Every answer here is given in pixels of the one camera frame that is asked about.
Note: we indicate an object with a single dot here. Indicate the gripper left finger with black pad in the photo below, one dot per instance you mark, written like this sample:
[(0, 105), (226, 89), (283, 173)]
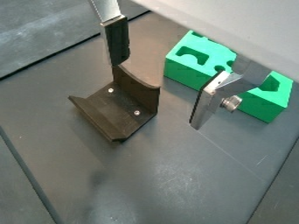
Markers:
[(114, 29)]

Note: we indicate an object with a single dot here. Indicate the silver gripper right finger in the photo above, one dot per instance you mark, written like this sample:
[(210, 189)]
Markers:
[(219, 92)]

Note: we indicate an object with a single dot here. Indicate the green shape sorting board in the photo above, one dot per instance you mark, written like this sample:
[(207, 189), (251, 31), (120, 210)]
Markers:
[(194, 61)]

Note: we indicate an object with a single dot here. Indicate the black curved object holder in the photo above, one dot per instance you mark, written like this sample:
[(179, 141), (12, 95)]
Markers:
[(122, 106)]

